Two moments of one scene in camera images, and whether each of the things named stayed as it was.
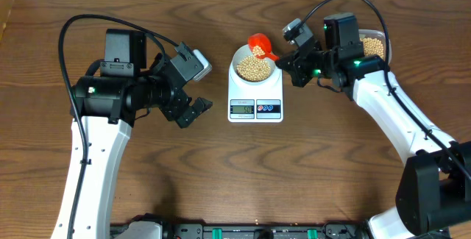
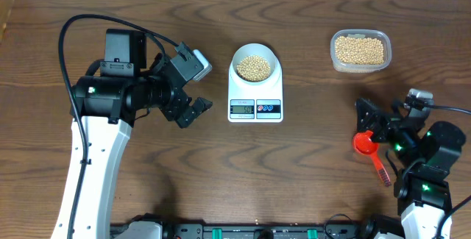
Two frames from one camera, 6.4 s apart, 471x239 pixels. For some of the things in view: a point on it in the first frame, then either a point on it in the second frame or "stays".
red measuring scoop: [262, 40] -> [363, 144]
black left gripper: [180, 99] stays
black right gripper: [294, 68] -> [372, 120]
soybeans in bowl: [254, 69] stays
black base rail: [267, 231] stays
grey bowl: [250, 68] stays
